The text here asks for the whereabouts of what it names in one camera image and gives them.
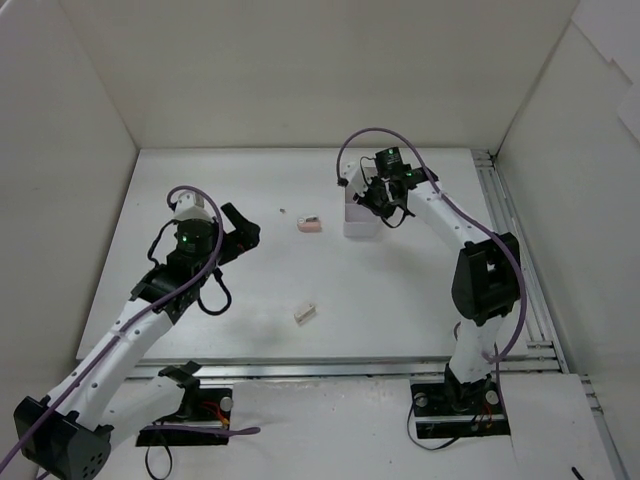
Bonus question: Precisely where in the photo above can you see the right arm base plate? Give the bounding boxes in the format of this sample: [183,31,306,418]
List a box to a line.
[409,380,511,443]

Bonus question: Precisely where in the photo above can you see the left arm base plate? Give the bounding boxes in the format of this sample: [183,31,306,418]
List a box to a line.
[135,386,233,447]

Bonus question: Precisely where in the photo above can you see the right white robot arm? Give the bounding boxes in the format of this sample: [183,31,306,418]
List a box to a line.
[341,147,523,412]

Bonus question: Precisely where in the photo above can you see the cream white eraser block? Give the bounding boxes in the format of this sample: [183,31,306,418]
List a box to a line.
[293,301,317,326]

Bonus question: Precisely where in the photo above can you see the white compartment organizer box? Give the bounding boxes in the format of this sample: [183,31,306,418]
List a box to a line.
[343,191,382,240]

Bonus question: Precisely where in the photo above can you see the aluminium frame rail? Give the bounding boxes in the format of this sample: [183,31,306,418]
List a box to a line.
[47,149,626,480]

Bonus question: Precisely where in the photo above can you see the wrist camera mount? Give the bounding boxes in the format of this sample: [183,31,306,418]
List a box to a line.
[339,160,370,200]
[173,190,212,223]

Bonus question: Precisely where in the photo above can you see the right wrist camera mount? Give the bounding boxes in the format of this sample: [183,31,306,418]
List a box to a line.
[339,160,370,200]

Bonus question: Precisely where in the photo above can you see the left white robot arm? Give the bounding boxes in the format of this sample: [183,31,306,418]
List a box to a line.
[1,203,261,479]

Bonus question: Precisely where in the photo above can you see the pink correction tape dispenser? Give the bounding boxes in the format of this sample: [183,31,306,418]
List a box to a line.
[296,215,322,233]

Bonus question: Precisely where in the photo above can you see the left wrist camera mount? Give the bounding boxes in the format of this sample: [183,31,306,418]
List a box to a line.
[173,190,212,223]

